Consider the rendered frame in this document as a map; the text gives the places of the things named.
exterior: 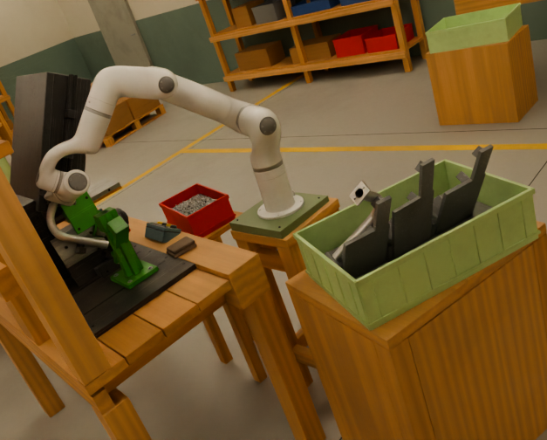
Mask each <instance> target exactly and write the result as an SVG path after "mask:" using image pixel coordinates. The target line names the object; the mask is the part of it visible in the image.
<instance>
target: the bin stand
mask: <svg viewBox="0 0 547 440"><path fill-rule="evenodd" d="M233 212H234V213H235V214H236V216H235V217H236V218H237V217H239V216H240V215H242V212H238V211H233ZM229 229H231V227H230V224H229V223H227V224H225V225H223V227H221V228H219V229H218V230H215V231H213V232H212V233H210V234H208V235H207V236H206V237H204V238H207V239H210V240H213V241H216V242H219V243H222V239H221V237H220V236H221V235H222V234H223V233H224V232H226V231H227V230H229ZM223 308H224V311H225V313H226V314H227V317H228V319H229V323H230V325H231V326H232V329H233V331H234V333H235V336H236V338H237V341H238V343H239V345H240V348H241V349H242V351H243V355H244V357H245V360H246V361H247V363H248V366H249V368H250V372H251V373H252V375H253V378H254V380H255V381H257V382H260V383H261V382H262V381H263V380H264V379H266V378H267V375H266V372H265V370H264V368H263V364H262V362H261V360H260V358H259V355H258V353H257V350H256V348H255V345H254V343H253V340H254V338H253V336H252V333H251V331H250V328H249V326H248V323H247V321H246V319H245V317H244V315H243V311H242V310H241V309H239V308H236V307H234V306H231V305H229V304H226V303H225V304H224V305H223ZM203 324H204V326H205V327H206V329H207V332H208V334H209V337H210V339H211V341H212V343H213V345H214V347H215V350H216V352H217V354H218V356H219V359H220V361H221V362H223V363H225V364H227V363H229V362H230V361H231V360H232V359H233V357H232V355H231V353H230V351H229V348H228V346H227V344H226V341H225V339H224V338H223V335H222V332H221V330H220V327H219V326H218V324H217V322H216V319H215V316H214V314H213V313H212V314H210V315H209V316H208V317H207V318H206V319H205V320H203Z"/></svg>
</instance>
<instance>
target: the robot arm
mask: <svg viewBox="0 0 547 440"><path fill-rule="evenodd" d="M122 97H128V98H139V99H150V100H164V101H166V102H168V103H170V104H173V105H175V106H178V107H181V108H184V109H186V110H189V111H191V112H193V113H197V114H199V115H201V116H204V117H207V118H209V119H211V120H215V121H217V122H219V123H222V124H223V125H225V126H227V127H230V128H231V129H233V130H235V131H237V132H238V133H240V134H243V135H246V136H248V137H249V138H250V140H251V145H252V150H251V154H250V162H251V166H252V168H253V171H254V174H255V177H256V182H257V185H258V188H259V190H260V193H261V196H262V199H263V205H262V206H261V207H260V208H259V209H258V211H257V214H258V216H259V217H260V218H262V219H266V220H273V219H278V218H283V217H287V216H289V215H291V214H293V213H295V212H297V211H298V210H300V209H301V208H302V207H303V206H304V199H303V197H301V196H297V195H296V194H295V191H294V190H293V189H291V186H290V182H289V179H288V176H287V173H286V170H285V166H284V162H283V158H282V156H281V152H280V140H281V126H280V122H279V120H278V118H277V116H276V115H275V114H274V113H273V112H272V111H271V110H270V109H268V108H266V107H260V106H257V105H253V104H250V103H248V102H244V101H240V100H236V99H234V98H231V97H229V96H227V95H225V94H223V93H219V92H217V91H215V90H213V89H211V88H208V87H206V86H203V85H201V84H198V83H196V82H194V81H192V80H189V79H185V78H183V77H180V76H178V75H175V74H173V73H172V72H171V71H169V70H168V69H166V68H161V67H156V66H149V67H140V66H124V65H117V66H110V67H107V68H105V69H103V70H101V71H100V72H99V73H98V74H97V75H96V77H95V79H94V81H93V83H92V88H91V90H90V92H89V95H88V98H87V101H86V104H85V108H84V110H83V113H82V115H81V119H80V121H79V125H78V128H77V131H76V134H75V135H74V136H73V137H72V138H71V139H70V140H68V141H64V142H62V143H59V144H58V145H56V146H55V147H53V148H52V149H50V150H49V151H48V152H47V153H46V155H45V156H44V159H43V160H42V162H41V164H40V167H39V170H38V174H37V177H36V185H37V187H39V188H40V189H43V190H44V191H40V192H39V195H41V196H43V197H44V199H45V201H47V204H49V203H51V202H55V203H58V207H60V206H61V205H66V206H72V205H73V204H74V205H76V199H77V198H79V197H80V196H82V195H83V194H84V193H85V192H86V191H87V190H88V189H89V187H90V179H89V177H88V175H87V174H86V173H85V172H83V171H81V170H78V169H74V170H71V171H69V172H63V171H60V170H56V169H55V167H56V165H57V163H58V161H59V160H60V159H61V158H63V157H64V156H66V155H71V154H87V155H94V154H96V153H98V151H99V149H100V147H101V144H102V141H103V139H104V137H105V134H106V130H107V128H108V125H109V122H110V120H111V118H112V115H113V111H114V108H115V106H116V103H117V100H118V99H119V98H122Z"/></svg>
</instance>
